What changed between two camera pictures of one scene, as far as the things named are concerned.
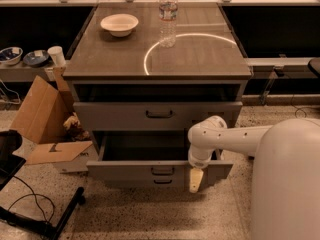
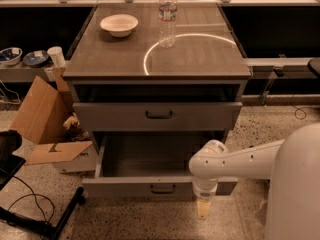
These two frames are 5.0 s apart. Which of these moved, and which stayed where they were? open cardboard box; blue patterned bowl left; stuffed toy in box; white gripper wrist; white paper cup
Moved: white gripper wrist
Stayed: white paper cup; blue patterned bowl left; open cardboard box; stuffed toy in box
